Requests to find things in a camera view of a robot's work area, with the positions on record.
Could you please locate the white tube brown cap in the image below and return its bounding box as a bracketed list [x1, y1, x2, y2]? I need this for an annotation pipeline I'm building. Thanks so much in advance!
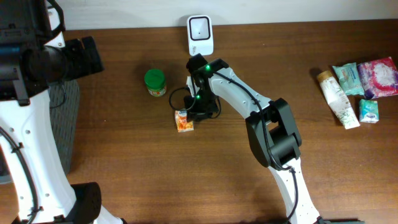
[317, 70, 360, 129]

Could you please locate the mint green wipes packet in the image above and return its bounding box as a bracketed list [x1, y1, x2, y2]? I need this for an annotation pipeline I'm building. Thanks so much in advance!
[333, 63, 364, 96]

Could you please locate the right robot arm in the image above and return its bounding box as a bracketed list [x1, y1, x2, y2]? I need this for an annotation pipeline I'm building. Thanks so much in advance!
[184, 54, 324, 223]

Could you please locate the green lid jar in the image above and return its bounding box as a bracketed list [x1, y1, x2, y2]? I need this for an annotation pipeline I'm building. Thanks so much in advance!
[144, 69, 167, 97]

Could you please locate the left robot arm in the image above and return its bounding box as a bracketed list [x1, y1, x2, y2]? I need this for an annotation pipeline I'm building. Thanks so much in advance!
[1, 0, 123, 223]

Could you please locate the grey plastic mesh basket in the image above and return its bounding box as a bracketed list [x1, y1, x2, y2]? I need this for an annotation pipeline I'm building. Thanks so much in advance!
[49, 80, 80, 175]

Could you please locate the red purple snack package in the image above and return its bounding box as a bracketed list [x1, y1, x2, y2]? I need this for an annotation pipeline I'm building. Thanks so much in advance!
[357, 57, 397, 100]

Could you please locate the orange small packet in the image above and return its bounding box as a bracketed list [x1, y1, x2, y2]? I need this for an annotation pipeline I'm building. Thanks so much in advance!
[175, 110, 194, 133]

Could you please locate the teal small tissue pack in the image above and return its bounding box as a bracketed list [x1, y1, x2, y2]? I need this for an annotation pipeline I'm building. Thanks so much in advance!
[359, 99, 379, 123]

